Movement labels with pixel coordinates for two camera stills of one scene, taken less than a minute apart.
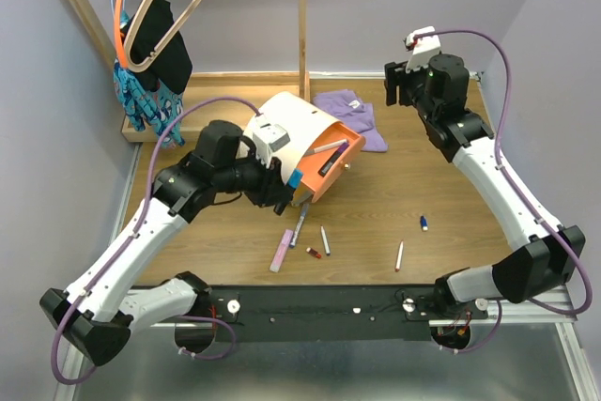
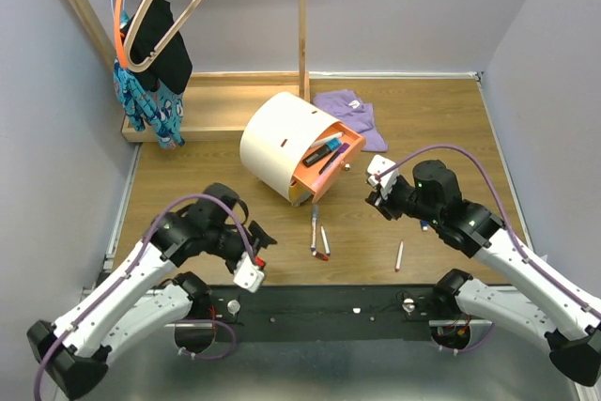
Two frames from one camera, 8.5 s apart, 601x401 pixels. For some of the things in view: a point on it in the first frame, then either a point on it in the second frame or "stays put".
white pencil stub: (327, 248) stays put
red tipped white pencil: (400, 257) stays put
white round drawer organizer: (303, 120) stays put
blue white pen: (296, 232) -> (315, 212)
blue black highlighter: (295, 177) -> (331, 145)
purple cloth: (346, 106) stays put
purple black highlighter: (333, 159) stays put
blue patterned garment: (151, 111) stays put
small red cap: (314, 252) -> (322, 255)
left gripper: (272, 190) -> (258, 239)
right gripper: (396, 75) -> (385, 207)
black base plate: (331, 314) stays put
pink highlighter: (281, 251) -> (328, 173)
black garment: (174, 68) stays put
